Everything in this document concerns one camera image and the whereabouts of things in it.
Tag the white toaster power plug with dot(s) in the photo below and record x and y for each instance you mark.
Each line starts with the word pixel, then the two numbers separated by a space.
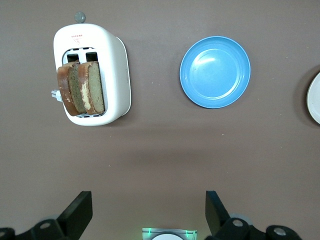
pixel 57 95

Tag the grey toaster lever knob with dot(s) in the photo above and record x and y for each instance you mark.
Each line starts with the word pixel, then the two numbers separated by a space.
pixel 80 17

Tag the dark-crumb bread slice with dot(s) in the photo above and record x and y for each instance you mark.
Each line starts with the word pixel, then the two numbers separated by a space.
pixel 64 90

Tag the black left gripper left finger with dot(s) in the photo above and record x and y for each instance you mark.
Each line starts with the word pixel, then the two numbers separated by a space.
pixel 75 215

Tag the blue plate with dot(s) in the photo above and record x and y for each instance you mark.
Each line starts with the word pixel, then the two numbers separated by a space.
pixel 215 72

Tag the beige plate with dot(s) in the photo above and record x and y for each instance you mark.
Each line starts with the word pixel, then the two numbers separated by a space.
pixel 315 100

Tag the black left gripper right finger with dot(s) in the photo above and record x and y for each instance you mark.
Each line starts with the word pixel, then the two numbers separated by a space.
pixel 215 212

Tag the light-crumb bread slice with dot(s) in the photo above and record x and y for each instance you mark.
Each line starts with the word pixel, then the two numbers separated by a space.
pixel 96 87

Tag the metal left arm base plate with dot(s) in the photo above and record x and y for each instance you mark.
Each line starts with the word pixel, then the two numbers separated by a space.
pixel 147 233

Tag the white two-slot toaster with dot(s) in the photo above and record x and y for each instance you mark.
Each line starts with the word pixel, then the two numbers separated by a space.
pixel 112 75

